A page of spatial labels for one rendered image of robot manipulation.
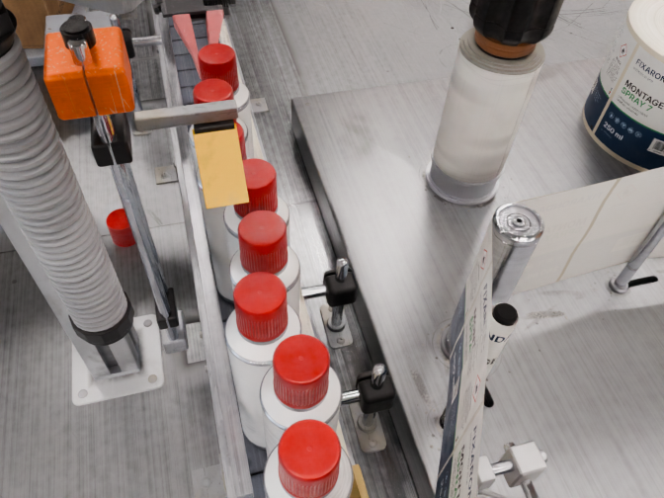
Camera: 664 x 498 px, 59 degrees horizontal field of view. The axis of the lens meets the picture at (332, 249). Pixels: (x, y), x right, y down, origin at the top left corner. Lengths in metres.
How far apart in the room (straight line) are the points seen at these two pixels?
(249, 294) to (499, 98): 0.35
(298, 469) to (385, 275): 0.35
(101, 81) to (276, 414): 0.21
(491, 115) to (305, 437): 0.41
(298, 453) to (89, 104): 0.22
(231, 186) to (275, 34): 0.66
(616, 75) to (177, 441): 0.65
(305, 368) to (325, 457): 0.05
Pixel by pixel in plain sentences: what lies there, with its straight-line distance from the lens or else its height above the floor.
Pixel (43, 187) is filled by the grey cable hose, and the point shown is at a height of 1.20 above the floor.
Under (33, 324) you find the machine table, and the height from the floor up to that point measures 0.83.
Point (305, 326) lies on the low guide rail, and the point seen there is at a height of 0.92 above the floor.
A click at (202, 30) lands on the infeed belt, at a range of 0.98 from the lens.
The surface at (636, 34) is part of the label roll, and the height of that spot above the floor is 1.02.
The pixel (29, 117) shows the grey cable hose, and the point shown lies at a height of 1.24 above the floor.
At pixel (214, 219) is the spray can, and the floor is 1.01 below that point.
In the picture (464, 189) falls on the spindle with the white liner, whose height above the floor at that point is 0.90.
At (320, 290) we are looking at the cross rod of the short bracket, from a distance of 0.58.
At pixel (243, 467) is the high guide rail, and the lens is 0.45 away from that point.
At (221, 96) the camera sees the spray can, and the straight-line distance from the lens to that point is 0.50.
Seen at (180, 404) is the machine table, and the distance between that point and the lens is 0.62.
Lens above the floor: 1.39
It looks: 52 degrees down
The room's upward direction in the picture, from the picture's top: 4 degrees clockwise
